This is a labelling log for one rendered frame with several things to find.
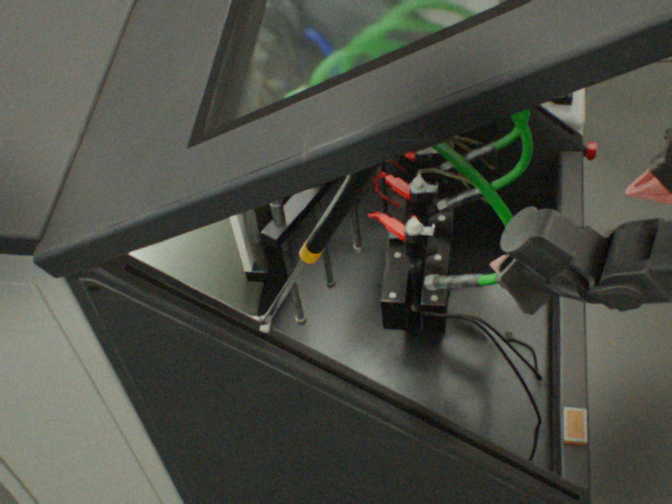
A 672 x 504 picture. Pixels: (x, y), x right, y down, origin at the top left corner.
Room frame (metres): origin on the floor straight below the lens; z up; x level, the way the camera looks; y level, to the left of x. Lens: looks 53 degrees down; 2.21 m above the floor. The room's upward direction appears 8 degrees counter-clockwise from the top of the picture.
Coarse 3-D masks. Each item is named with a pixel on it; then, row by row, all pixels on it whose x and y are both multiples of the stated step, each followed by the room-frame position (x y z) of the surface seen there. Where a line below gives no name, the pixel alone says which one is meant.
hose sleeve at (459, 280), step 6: (438, 276) 0.77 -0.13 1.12; (444, 276) 0.76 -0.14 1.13; (450, 276) 0.75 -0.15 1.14; (456, 276) 0.75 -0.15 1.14; (462, 276) 0.74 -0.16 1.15; (468, 276) 0.74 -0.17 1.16; (474, 276) 0.73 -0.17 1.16; (438, 282) 0.76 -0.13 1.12; (444, 282) 0.75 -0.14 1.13; (450, 282) 0.75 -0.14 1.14; (456, 282) 0.74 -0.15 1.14; (462, 282) 0.73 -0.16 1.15; (468, 282) 0.73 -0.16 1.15; (474, 282) 0.72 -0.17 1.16
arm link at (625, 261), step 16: (624, 224) 0.60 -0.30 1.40; (640, 224) 0.59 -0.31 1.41; (656, 224) 0.58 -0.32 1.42; (624, 240) 0.58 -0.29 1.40; (640, 240) 0.58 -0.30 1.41; (656, 240) 0.56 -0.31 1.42; (608, 256) 0.58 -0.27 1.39; (624, 256) 0.56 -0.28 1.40; (640, 256) 0.56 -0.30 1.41; (656, 256) 0.54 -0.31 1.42; (608, 272) 0.55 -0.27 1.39; (624, 272) 0.54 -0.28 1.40; (640, 272) 0.53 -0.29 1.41; (656, 272) 0.53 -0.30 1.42; (656, 288) 0.53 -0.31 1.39
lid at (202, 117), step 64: (192, 0) 0.88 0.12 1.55; (256, 0) 0.83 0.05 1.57; (320, 0) 0.75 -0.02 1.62; (384, 0) 0.69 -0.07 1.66; (448, 0) 0.64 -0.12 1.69; (512, 0) 0.57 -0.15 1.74; (576, 0) 0.53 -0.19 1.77; (640, 0) 0.49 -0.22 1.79; (128, 64) 0.84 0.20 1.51; (192, 64) 0.76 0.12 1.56; (256, 64) 0.72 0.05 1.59; (320, 64) 0.66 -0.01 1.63; (384, 64) 0.58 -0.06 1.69; (448, 64) 0.54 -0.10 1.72; (512, 64) 0.50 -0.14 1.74; (576, 64) 0.48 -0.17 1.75; (640, 64) 0.47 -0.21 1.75; (128, 128) 0.72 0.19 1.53; (192, 128) 0.65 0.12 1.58; (256, 128) 0.60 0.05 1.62; (320, 128) 0.55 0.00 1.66; (384, 128) 0.51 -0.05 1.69; (448, 128) 0.50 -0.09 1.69; (64, 192) 0.67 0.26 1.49; (128, 192) 0.61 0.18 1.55; (192, 192) 0.56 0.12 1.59; (256, 192) 0.54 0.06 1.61; (64, 256) 0.59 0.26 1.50
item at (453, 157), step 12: (444, 144) 0.76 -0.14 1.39; (444, 156) 0.75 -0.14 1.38; (456, 156) 0.75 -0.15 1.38; (468, 168) 0.74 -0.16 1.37; (480, 180) 0.73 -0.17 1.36; (492, 192) 0.72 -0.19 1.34; (276, 204) 0.91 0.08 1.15; (492, 204) 0.71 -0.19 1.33; (504, 204) 0.71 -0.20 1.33; (504, 216) 0.71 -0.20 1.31; (480, 276) 0.73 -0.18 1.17; (492, 276) 0.72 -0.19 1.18
